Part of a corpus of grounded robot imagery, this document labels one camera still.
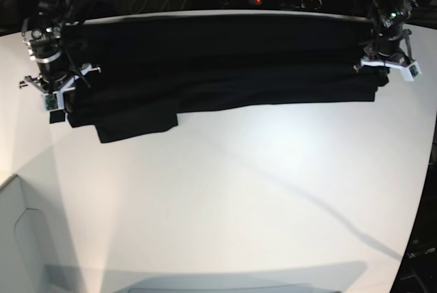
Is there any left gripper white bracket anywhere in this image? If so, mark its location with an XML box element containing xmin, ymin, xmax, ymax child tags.
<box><xmin>353</xmin><ymin>26</ymin><xmax>423</xmax><ymax>82</ymax></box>

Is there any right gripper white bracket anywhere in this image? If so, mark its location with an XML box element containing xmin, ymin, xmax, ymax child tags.
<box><xmin>18</xmin><ymin>38</ymin><xmax>102</xmax><ymax>113</ymax></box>

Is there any black T-shirt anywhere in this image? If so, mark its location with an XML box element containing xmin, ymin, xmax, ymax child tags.
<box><xmin>64</xmin><ymin>14</ymin><xmax>389</xmax><ymax>143</ymax></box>

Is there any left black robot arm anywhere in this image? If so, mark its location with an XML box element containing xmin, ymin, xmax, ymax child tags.
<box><xmin>354</xmin><ymin>0</ymin><xmax>422</xmax><ymax>82</ymax></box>

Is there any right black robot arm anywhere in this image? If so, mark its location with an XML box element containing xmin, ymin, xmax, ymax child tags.
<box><xmin>19</xmin><ymin>0</ymin><xmax>101</xmax><ymax>113</ymax></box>

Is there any black power strip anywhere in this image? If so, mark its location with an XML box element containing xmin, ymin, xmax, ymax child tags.
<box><xmin>229</xmin><ymin>0</ymin><xmax>323</xmax><ymax>11</ymax></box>

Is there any white tray at corner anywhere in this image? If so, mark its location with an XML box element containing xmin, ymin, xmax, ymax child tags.
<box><xmin>0</xmin><ymin>173</ymin><xmax>103</xmax><ymax>293</ymax></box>

